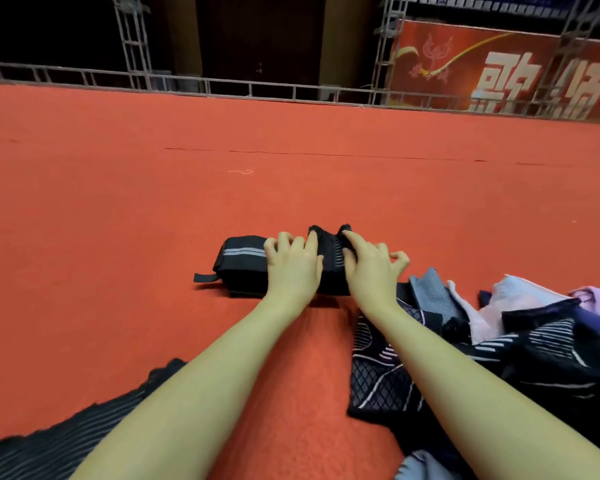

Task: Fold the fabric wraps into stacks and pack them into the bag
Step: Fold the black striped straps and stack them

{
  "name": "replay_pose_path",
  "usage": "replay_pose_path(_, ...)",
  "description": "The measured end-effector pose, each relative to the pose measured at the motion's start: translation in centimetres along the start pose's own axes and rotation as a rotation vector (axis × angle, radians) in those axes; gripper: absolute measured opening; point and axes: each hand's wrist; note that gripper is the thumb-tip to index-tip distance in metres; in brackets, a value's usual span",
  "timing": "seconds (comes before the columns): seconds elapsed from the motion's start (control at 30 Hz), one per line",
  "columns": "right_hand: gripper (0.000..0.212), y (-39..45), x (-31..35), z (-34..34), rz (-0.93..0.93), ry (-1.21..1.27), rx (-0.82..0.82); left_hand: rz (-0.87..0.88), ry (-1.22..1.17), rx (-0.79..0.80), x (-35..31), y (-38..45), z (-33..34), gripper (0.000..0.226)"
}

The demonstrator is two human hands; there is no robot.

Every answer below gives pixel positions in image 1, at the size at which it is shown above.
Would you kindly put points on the person's left hand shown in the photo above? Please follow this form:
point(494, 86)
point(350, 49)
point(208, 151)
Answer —
point(292, 280)

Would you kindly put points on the person's right hand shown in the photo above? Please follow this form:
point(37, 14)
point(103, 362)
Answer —
point(375, 285)

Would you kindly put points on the pile of black striped bands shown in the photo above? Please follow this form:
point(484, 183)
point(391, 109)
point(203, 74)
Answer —
point(40, 445)

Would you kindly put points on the person's left forearm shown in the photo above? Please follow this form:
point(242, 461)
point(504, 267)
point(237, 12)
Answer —
point(180, 415)

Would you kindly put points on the person's right forearm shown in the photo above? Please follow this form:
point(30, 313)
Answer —
point(500, 410)

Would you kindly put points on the heap of dark patterned socks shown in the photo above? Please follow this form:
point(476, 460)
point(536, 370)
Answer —
point(380, 385)

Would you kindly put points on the red banner with white print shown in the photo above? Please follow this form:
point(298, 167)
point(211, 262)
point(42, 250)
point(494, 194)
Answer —
point(430, 70)

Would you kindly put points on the grey metal truss tower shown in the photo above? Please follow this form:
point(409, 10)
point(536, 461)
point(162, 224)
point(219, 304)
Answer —
point(133, 45)
point(390, 45)
point(570, 55)

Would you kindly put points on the dark brown door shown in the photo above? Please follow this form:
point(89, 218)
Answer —
point(260, 40)

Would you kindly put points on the grey metal railing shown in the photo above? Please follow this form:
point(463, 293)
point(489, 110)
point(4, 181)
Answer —
point(80, 75)

